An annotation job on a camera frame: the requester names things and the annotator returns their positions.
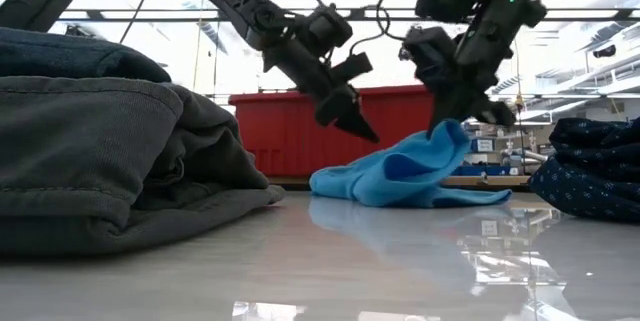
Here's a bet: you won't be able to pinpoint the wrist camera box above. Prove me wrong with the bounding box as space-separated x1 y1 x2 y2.
399 26 458 85
299 4 355 58

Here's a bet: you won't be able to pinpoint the red plastic bin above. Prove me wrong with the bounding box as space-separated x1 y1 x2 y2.
228 84 437 179

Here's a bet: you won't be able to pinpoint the row of blue bins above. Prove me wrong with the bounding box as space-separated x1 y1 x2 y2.
452 164 512 177

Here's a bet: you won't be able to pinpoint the navy patterned garment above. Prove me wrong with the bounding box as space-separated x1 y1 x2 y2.
528 116 640 225

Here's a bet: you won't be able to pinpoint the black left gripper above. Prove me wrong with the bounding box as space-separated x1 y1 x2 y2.
261 34 382 145

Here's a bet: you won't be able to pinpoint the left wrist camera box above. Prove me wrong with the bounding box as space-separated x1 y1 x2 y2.
299 4 355 58

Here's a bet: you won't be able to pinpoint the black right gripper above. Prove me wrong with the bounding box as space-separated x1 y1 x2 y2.
426 0 550 139

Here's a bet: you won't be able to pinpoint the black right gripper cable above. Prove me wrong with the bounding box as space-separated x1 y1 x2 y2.
374 0 432 43

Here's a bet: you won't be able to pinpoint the dark grey shorts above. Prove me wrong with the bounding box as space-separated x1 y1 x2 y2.
0 75 288 257

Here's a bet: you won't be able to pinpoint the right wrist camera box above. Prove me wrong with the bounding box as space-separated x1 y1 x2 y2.
399 26 458 85

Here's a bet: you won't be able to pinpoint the green patterned shorts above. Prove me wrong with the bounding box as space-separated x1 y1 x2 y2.
0 26 173 85

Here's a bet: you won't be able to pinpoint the beige hanging rope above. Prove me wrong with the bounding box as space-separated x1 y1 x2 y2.
191 8 205 93

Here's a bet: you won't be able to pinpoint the small blue cloth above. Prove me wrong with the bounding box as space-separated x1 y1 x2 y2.
308 119 514 210

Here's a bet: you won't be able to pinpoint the long black cable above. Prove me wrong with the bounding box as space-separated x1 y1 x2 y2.
118 0 158 45

